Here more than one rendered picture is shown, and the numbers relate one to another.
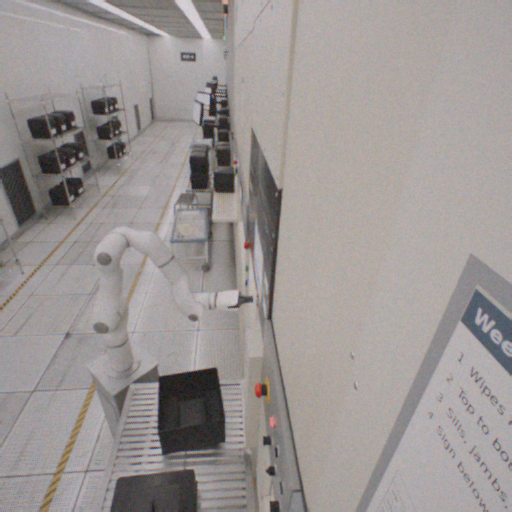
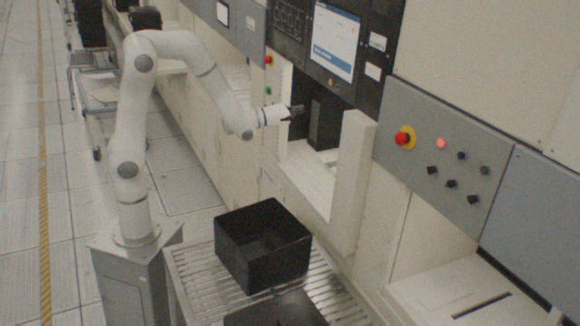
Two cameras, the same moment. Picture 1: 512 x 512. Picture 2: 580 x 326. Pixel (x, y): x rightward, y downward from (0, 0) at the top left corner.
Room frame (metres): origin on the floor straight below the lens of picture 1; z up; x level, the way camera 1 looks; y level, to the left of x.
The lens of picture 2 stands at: (-0.32, 0.66, 1.96)
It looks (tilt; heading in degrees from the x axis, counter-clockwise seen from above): 31 degrees down; 338
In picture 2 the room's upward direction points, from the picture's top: 4 degrees clockwise
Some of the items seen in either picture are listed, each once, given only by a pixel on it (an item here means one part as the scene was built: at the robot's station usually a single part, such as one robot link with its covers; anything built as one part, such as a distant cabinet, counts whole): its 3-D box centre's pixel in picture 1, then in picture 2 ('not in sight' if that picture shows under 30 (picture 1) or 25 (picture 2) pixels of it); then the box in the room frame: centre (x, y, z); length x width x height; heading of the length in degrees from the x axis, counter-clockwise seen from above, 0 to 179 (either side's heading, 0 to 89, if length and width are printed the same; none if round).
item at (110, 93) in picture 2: (188, 228); (108, 93); (3.46, 0.84, 0.47); 0.31 x 0.23 x 0.02; 28
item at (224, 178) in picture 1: (224, 179); (145, 23); (3.97, 0.45, 0.93); 0.30 x 0.28 x 0.26; 3
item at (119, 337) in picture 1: (114, 317); (127, 165); (1.21, 0.70, 1.07); 0.19 x 0.12 x 0.24; 2
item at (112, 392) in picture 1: (133, 406); (146, 297); (1.18, 0.70, 0.38); 0.28 x 0.28 x 0.76; 51
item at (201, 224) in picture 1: (192, 238); (112, 110); (3.65, 0.83, 0.24); 0.97 x 0.52 x 0.48; 9
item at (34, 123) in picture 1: (43, 127); not in sight; (4.77, 3.11, 1.31); 0.30 x 0.28 x 0.26; 9
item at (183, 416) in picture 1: (191, 408); (262, 243); (0.88, 0.26, 0.85); 0.28 x 0.28 x 0.17; 15
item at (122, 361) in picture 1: (119, 352); (134, 214); (1.18, 0.70, 0.85); 0.19 x 0.19 x 0.18
